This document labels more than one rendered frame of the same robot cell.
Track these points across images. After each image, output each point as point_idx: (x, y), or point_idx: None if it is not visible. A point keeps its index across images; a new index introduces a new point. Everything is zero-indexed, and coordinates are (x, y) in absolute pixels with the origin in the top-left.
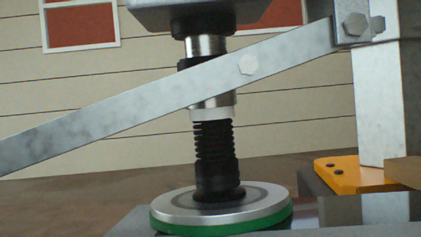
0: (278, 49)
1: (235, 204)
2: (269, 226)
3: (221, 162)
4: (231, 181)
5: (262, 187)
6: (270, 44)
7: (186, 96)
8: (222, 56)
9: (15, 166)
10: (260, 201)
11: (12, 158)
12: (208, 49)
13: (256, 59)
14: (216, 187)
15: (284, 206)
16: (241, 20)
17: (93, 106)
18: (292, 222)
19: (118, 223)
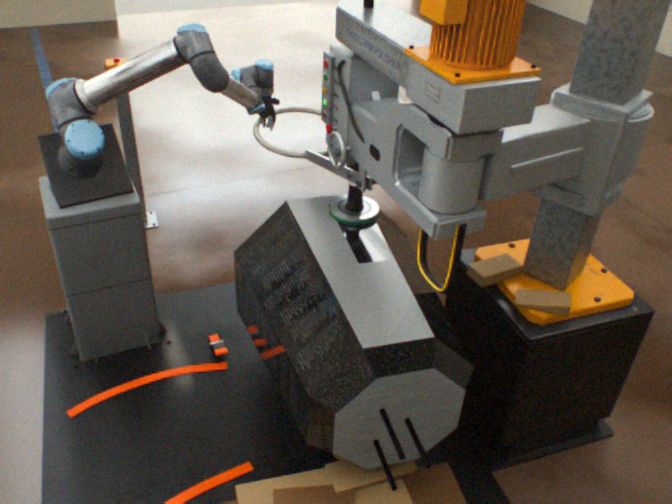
0: (354, 176)
1: (344, 211)
2: (341, 222)
3: (349, 197)
4: (351, 204)
5: (368, 213)
6: (353, 173)
7: (340, 173)
8: (346, 168)
9: (317, 163)
10: (348, 215)
11: (317, 161)
12: (351, 162)
13: (349, 175)
14: (347, 203)
15: (351, 221)
16: None
17: (328, 160)
18: (346, 226)
19: (338, 195)
